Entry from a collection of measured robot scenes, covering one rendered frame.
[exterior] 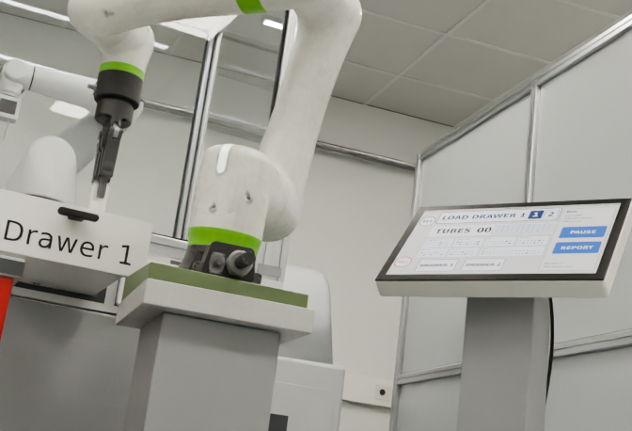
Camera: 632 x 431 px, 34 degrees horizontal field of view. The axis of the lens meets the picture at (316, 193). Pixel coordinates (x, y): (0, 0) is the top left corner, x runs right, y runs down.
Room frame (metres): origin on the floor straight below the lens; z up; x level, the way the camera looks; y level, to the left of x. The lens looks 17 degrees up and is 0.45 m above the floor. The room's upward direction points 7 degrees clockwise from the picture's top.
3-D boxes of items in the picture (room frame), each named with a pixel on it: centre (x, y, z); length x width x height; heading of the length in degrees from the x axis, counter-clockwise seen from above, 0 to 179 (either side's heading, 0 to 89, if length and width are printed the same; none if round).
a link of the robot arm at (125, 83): (1.96, 0.43, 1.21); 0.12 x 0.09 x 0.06; 112
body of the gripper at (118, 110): (1.96, 0.42, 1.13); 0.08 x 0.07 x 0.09; 22
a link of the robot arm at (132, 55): (1.96, 0.43, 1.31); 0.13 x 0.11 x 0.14; 159
